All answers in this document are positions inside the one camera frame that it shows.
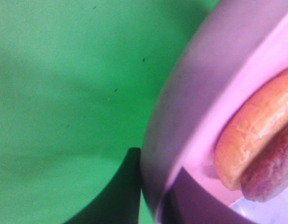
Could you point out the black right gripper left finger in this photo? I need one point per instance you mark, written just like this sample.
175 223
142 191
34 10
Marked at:
119 201

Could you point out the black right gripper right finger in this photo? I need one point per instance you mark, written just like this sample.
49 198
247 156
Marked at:
185 201

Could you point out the toy burger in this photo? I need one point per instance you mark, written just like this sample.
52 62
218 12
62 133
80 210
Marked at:
251 154

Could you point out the pink plate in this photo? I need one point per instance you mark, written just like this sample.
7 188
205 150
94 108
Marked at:
240 46

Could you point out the green table mat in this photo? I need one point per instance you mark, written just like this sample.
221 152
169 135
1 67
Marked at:
78 82

